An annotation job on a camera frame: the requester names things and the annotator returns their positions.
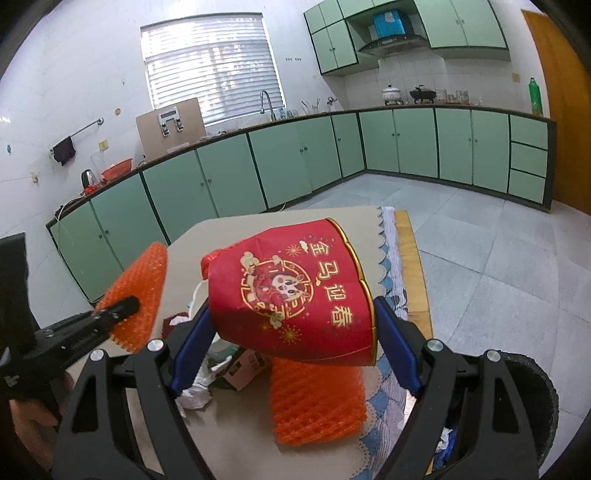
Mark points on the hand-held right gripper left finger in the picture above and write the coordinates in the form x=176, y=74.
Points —
x=189, y=350

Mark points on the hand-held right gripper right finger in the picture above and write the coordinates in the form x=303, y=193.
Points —
x=398, y=350

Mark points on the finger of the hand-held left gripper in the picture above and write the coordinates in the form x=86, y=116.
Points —
x=122, y=307

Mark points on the dark red packet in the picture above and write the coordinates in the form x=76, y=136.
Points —
x=173, y=323

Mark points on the orange foam net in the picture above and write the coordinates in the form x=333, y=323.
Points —
x=318, y=406
x=138, y=277

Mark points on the paper trash pile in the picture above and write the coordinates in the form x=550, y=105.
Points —
x=196, y=392

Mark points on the small brown cardboard box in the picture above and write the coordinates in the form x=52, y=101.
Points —
x=247, y=369

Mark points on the black trash bin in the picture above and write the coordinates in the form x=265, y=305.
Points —
x=531, y=387

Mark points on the person's left hand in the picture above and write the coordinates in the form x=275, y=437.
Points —
x=32, y=427

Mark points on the wooden table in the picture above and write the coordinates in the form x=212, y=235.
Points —
x=413, y=267

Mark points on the steel kettle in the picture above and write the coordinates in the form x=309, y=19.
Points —
x=88, y=178

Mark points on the red basin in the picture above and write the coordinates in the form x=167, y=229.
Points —
x=117, y=170

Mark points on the clear pitcher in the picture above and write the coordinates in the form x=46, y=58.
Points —
x=96, y=162

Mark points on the dark cloth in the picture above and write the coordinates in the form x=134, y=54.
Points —
x=64, y=151

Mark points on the large printed cardboard box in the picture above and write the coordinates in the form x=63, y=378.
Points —
x=152, y=134

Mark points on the green base cabinets with countertop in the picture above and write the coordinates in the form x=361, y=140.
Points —
x=277, y=161

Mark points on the window with white blinds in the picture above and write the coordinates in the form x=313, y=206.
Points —
x=207, y=69

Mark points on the white pot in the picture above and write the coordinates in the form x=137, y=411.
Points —
x=391, y=95

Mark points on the black wok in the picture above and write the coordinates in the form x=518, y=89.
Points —
x=422, y=94

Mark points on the utensil holder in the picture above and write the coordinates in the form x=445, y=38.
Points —
x=315, y=107

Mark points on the glass jar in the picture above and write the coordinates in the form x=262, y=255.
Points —
x=441, y=96
x=461, y=96

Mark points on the green bottle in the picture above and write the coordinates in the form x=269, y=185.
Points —
x=535, y=99

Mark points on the wooden door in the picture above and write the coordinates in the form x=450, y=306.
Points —
x=563, y=115

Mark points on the steel range hood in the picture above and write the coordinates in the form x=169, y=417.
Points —
x=392, y=45

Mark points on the blue box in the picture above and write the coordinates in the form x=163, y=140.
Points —
x=389, y=25

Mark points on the steel towel rail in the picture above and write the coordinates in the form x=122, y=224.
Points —
x=85, y=129

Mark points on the green wall cabinets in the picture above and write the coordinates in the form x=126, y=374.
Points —
x=461, y=23

